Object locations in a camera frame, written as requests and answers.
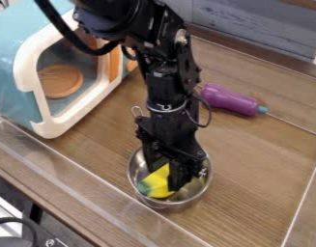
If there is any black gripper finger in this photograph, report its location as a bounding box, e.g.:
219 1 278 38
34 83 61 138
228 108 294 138
168 160 200 192
142 142 171 173

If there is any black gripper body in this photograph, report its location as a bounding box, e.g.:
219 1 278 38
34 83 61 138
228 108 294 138
136 102 207 168

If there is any yellow toy banana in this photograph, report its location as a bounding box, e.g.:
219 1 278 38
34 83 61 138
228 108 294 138
137 163 175 199

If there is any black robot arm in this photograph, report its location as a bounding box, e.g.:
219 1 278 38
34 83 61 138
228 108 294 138
71 0 207 191

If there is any silver metal pot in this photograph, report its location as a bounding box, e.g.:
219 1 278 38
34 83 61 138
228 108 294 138
128 142 213 211

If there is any purple toy eggplant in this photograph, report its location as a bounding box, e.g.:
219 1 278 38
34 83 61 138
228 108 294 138
200 83 268 117

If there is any clear acrylic barrier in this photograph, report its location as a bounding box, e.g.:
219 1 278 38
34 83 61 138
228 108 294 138
0 116 212 247

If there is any blue toy microwave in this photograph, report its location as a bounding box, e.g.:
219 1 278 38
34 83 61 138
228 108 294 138
0 0 138 139

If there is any black cable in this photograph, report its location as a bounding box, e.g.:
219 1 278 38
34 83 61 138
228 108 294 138
33 0 124 56

